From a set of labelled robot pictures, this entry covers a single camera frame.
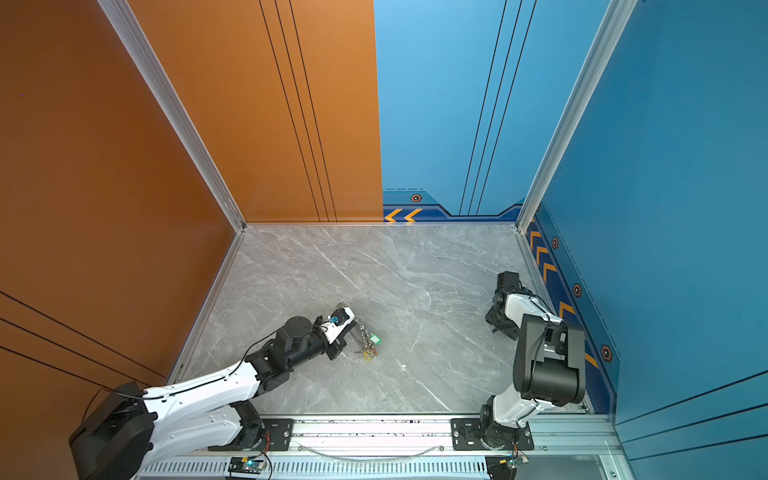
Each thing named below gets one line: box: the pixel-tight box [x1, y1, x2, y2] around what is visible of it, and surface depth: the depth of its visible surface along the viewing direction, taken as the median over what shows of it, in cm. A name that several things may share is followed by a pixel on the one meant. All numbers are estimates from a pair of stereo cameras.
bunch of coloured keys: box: [360, 328, 383, 362], surface depth 82 cm
